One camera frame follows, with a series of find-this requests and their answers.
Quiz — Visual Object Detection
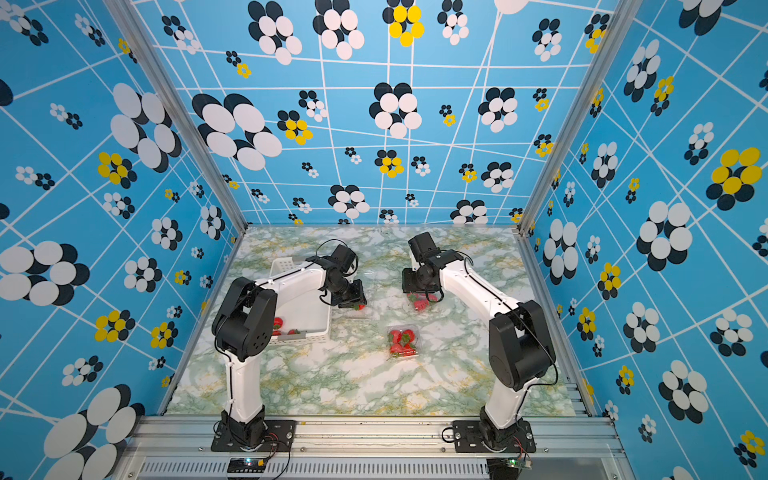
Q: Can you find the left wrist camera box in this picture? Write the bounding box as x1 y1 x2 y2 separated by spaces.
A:
330 244 358 275

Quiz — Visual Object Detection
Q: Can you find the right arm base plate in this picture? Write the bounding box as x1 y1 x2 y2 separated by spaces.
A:
451 418 537 455

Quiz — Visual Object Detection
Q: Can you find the aluminium corner post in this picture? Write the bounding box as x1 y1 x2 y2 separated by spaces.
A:
519 0 642 238
105 1 248 235

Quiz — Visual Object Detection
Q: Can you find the aluminium corner post right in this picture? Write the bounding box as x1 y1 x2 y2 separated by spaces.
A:
519 0 642 238

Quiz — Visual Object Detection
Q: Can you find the small green circuit board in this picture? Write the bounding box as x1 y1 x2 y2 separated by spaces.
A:
227 458 267 474

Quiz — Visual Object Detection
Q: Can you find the white perforated plastic basket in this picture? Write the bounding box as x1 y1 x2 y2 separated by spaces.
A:
267 257 331 345

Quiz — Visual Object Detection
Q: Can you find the aluminium front rail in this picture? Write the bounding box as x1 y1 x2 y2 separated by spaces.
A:
114 415 635 479

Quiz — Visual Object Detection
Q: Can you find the aluminium corner post left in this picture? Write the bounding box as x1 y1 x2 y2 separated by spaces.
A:
105 1 248 235

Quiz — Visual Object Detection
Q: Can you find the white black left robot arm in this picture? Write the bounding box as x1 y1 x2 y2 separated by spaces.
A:
211 245 367 451

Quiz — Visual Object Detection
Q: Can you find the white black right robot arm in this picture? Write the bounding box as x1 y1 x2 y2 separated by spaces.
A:
403 249 557 453

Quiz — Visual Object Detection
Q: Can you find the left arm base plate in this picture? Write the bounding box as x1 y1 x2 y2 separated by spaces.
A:
210 419 298 454

